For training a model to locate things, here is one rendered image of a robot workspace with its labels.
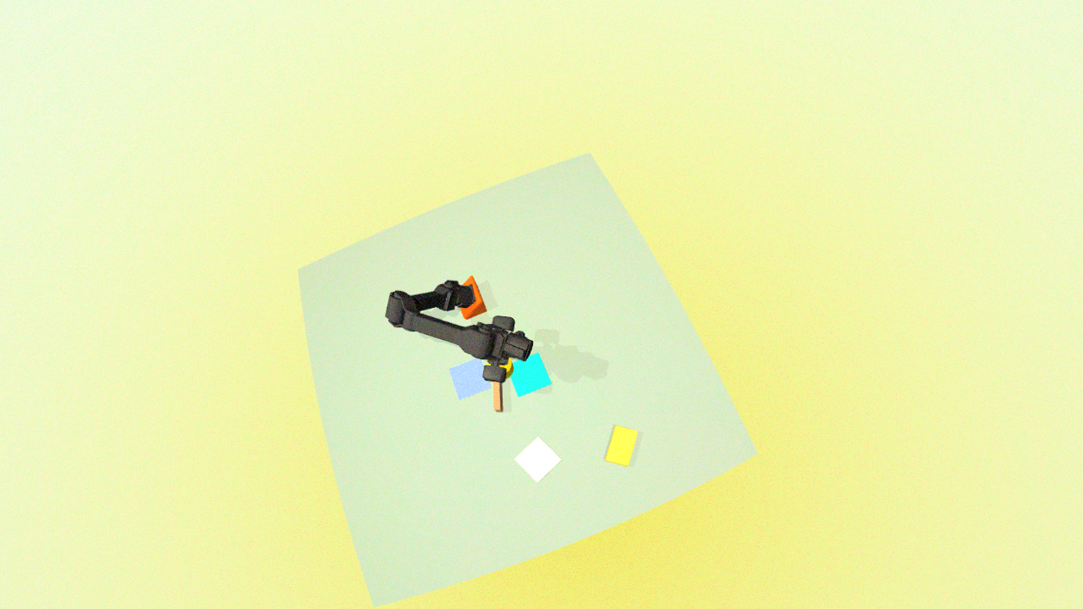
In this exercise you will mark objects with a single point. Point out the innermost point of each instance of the yellow block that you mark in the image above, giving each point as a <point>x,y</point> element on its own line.
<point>621,446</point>

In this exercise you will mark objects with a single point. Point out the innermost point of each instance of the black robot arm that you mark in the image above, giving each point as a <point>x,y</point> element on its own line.
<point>479,340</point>

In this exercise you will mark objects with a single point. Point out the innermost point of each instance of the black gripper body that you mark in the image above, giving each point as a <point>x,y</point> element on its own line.
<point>494,372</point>

